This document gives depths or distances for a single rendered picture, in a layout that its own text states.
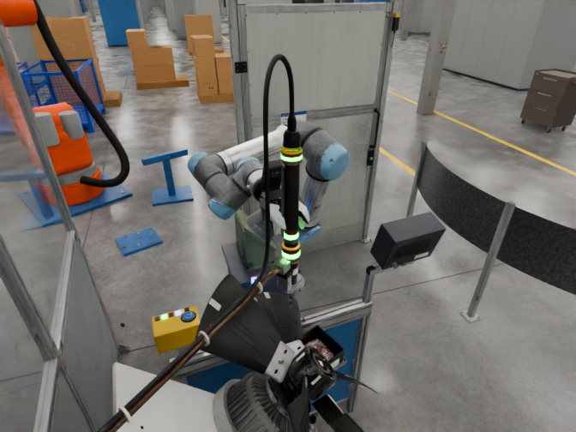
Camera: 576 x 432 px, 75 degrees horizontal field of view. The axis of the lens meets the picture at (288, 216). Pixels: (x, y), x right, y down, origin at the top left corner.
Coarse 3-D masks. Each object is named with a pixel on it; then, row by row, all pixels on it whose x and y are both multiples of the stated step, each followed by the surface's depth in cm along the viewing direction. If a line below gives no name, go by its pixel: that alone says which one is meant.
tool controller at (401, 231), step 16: (384, 224) 154; (400, 224) 155; (416, 224) 156; (432, 224) 157; (384, 240) 154; (400, 240) 149; (416, 240) 152; (432, 240) 158; (384, 256) 157; (400, 256) 157; (416, 256) 163
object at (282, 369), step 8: (280, 344) 99; (280, 352) 99; (288, 352) 100; (272, 360) 97; (288, 360) 100; (272, 368) 96; (280, 368) 98; (288, 368) 99; (272, 376) 96; (280, 376) 97
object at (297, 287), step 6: (282, 258) 88; (276, 264) 86; (282, 264) 86; (288, 264) 87; (282, 270) 86; (288, 270) 88; (282, 276) 88; (288, 276) 88; (300, 276) 96; (282, 282) 90; (288, 282) 90; (300, 282) 94; (282, 288) 92; (288, 288) 91; (294, 288) 92; (300, 288) 92
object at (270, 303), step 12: (264, 300) 125; (276, 300) 127; (288, 300) 129; (264, 312) 120; (276, 312) 121; (288, 312) 122; (276, 324) 116; (288, 324) 117; (300, 324) 118; (288, 336) 113; (300, 336) 113
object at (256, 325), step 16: (224, 288) 95; (240, 288) 98; (208, 304) 89; (224, 304) 92; (256, 304) 99; (208, 320) 87; (240, 320) 93; (256, 320) 97; (224, 336) 89; (240, 336) 92; (256, 336) 95; (272, 336) 98; (208, 352) 84; (224, 352) 88; (240, 352) 91; (256, 352) 94; (272, 352) 96; (256, 368) 93
